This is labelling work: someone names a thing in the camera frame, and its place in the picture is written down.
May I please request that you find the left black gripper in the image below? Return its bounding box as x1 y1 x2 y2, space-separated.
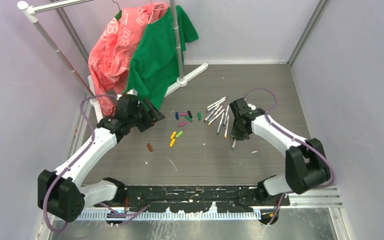
128 98 165 132

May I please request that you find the brown pen cap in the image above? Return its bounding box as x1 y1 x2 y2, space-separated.
147 143 153 152

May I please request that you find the light green pen cap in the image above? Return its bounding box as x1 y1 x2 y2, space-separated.
175 131 183 138

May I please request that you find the dark green pen cap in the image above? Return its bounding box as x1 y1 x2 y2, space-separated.
185 116 193 122

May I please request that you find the black pen cap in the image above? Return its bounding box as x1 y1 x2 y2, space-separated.
187 110 193 119

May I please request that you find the purple cap marker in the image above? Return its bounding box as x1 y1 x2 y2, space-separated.
204 104 223 122

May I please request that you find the small marker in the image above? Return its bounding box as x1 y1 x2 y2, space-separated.
206 96 227 112

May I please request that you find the white clothes rack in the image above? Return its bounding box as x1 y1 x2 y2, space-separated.
16 0 209 124

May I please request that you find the orange cap marker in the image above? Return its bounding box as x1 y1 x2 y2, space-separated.
207 108 225 126
224 115 230 138

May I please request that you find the grey clear cap marker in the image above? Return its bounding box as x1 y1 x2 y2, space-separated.
231 139 237 150

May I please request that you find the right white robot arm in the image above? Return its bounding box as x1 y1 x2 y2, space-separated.
229 98 334 206

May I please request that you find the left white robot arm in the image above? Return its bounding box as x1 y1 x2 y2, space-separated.
37 94 165 223

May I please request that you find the green t-shirt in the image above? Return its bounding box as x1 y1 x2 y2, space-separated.
124 4 200 111

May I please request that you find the pink patterned shirt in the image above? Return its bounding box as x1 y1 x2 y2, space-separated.
88 2 168 115

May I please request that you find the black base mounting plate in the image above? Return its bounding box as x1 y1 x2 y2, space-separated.
104 185 290 214

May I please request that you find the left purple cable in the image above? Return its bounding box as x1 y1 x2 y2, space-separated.
42 94 150 234

